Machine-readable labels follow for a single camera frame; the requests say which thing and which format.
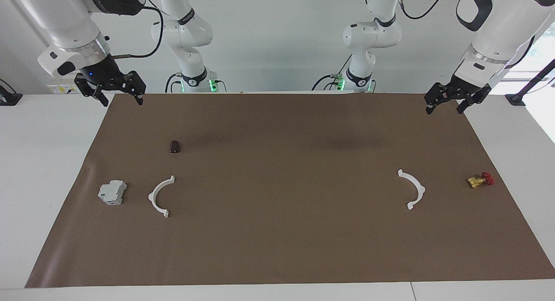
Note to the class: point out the brown paper table mat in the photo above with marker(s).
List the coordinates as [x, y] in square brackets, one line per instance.
[277, 240]

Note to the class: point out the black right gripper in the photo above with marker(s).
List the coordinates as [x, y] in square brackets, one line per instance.
[104, 73]

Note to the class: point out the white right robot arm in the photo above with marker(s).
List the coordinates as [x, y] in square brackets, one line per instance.
[69, 23]

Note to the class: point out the black camera stand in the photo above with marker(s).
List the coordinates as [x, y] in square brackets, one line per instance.
[516, 99]

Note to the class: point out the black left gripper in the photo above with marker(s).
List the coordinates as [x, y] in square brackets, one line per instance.
[464, 88]

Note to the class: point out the white wall socket strip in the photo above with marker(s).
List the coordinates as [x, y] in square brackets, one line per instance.
[58, 89]

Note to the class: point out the black table clamp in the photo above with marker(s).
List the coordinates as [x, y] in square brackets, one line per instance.
[8, 99]

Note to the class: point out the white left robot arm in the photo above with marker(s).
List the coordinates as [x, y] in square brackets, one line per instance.
[498, 36]

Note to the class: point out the grey circuit breaker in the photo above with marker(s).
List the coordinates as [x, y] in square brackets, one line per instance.
[112, 193]

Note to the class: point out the dark brown small cylinder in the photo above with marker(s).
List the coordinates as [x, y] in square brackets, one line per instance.
[174, 146]

